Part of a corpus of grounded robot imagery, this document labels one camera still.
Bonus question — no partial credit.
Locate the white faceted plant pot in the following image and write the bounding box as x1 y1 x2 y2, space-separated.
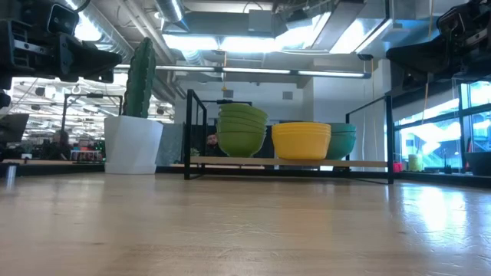
103 114 165 176

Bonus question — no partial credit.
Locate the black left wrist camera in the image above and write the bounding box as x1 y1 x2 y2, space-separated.
45 2 81 36

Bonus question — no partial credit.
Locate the black aluminium rig frame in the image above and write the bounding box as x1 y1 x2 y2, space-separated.
0 160 491 189

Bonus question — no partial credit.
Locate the large spiral air duct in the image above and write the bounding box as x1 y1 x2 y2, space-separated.
63 0 135 64

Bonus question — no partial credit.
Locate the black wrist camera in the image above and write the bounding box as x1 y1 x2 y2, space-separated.
45 2 81 36
436 2 470 38

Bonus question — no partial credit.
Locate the long ceiling light fixture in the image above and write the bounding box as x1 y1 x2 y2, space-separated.
114 64 372 80

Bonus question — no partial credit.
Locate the person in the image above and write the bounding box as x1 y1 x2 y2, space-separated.
205 133 227 157
52 130 73 160

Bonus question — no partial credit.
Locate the grey ceiling unit box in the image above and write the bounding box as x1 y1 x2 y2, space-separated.
247 9 275 34

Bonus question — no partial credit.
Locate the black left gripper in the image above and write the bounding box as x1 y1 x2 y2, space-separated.
0 18 123 110

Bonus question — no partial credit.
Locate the grey partition panel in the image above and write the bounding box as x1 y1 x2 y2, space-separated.
155 122 185 166

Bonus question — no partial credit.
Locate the yellow hanging rope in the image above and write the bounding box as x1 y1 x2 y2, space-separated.
421 80 431 124

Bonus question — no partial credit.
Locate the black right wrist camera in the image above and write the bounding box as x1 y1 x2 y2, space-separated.
436 2 470 38

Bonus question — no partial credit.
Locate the black wire wooden shelf rack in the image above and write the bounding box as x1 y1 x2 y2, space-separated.
183 88 395 186

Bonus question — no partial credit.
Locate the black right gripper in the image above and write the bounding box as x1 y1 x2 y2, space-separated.
385 0 491 91

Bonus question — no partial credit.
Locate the round silver air duct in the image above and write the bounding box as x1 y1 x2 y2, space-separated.
155 0 185 23

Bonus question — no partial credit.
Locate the dark grey monitor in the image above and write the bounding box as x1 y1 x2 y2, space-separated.
0 113 31 145

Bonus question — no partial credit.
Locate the black round pot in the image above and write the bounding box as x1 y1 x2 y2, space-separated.
464 151 491 177

